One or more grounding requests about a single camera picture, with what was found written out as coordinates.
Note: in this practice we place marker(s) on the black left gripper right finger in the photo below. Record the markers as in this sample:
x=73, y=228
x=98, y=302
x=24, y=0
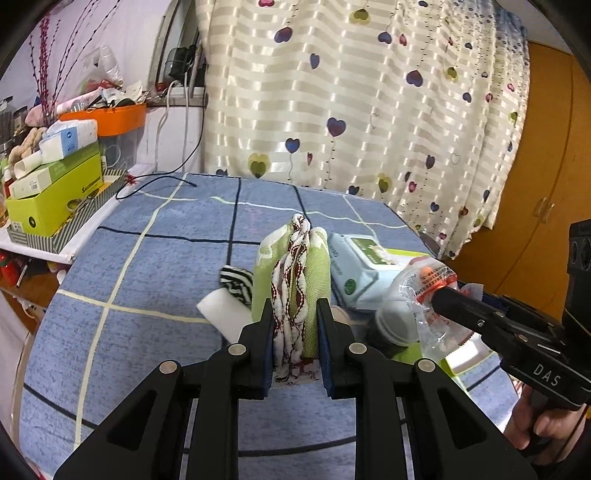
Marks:
x=412, y=420

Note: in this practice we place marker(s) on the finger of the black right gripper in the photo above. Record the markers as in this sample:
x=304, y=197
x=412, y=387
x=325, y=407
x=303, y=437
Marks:
x=519, y=346
x=519, y=311

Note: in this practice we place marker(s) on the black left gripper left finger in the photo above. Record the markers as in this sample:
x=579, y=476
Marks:
x=181, y=421

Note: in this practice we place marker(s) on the clear orange plastic packet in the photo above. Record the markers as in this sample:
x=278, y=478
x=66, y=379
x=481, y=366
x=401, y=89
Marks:
x=417, y=284

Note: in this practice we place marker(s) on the black white striped sock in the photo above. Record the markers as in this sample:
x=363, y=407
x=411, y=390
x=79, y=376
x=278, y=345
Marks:
x=238, y=282

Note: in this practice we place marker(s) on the green patterned cloth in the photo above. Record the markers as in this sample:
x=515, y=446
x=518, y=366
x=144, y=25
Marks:
x=292, y=272

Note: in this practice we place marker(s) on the person's right hand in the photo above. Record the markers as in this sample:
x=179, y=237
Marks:
x=562, y=428

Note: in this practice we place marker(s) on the wooden wardrobe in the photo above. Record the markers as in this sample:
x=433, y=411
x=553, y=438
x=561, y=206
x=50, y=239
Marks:
x=548, y=189

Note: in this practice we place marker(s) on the green white cardboard box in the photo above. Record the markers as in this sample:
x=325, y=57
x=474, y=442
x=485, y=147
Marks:
x=467, y=355

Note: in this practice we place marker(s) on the clear round plastic container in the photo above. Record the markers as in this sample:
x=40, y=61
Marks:
x=396, y=322

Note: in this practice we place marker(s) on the white folded paper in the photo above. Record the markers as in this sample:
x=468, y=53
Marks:
x=226, y=313

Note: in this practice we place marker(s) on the beige rolled sock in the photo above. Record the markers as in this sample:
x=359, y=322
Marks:
x=340, y=315

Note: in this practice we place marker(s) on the blue checked tablecloth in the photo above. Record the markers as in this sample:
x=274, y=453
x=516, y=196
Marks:
x=130, y=299

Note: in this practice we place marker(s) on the wet wipes pack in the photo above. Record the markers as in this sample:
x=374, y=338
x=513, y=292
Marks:
x=362, y=269

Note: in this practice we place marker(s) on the cream heart-patterned curtain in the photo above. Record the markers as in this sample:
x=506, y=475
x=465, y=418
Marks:
x=418, y=104

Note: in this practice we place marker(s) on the striped tray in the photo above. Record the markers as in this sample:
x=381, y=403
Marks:
x=79, y=215

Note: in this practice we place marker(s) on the yellow-green shoe box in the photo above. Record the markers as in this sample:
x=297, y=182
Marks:
x=40, y=202

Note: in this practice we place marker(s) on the white blue tissue box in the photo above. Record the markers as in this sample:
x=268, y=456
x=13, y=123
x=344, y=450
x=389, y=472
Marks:
x=66, y=137

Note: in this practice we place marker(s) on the orange storage bin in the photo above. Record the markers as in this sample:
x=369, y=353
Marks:
x=112, y=121

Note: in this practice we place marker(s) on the pink branch decoration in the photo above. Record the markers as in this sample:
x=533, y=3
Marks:
x=51, y=67

